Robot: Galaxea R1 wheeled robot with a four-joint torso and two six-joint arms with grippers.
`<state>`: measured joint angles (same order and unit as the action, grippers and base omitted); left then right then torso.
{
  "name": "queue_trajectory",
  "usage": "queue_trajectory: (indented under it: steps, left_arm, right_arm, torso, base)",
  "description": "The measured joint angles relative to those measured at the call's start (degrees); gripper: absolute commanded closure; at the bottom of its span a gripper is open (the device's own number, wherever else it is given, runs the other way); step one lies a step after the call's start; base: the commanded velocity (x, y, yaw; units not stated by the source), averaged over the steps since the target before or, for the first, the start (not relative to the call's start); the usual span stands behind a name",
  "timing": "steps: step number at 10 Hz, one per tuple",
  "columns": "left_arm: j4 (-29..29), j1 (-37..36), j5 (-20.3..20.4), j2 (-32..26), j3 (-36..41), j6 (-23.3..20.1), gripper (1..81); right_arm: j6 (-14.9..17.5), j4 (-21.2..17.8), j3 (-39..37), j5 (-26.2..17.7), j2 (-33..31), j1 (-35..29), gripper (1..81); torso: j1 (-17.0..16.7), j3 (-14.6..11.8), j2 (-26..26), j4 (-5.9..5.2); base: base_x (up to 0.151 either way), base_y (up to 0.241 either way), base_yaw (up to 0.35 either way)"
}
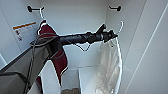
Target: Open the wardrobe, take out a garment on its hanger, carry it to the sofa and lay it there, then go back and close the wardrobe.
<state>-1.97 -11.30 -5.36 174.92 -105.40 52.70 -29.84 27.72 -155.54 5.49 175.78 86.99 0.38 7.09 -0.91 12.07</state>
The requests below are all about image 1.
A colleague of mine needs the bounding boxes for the white t-shirt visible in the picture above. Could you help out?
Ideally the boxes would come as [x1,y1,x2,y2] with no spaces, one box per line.
[94,39,124,94]

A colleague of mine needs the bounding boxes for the white wardrobe door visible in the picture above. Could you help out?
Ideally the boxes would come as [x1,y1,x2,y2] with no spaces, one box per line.
[123,0,168,94]

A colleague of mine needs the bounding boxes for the white wardrobe cabinet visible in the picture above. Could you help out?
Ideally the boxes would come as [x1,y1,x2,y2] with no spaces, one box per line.
[0,0,148,94]

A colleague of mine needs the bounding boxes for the red white jacket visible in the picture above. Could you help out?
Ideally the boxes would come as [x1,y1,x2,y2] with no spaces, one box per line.
[34,23,70,94]

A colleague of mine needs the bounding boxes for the colourful items on wardrobe bottom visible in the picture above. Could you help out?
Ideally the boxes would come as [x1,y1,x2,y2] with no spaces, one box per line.
[61,87,81,94]

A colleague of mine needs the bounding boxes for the orange white warning label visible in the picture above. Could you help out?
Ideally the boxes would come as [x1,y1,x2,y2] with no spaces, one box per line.
[12,21,38,42]

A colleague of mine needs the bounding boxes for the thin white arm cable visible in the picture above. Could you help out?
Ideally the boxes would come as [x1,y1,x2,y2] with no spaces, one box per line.
[73,42,92,53]

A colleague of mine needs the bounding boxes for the black wall hook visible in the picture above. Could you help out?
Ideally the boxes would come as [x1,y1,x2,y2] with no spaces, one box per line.
[108,5,123,12]
[26,5,45,14]

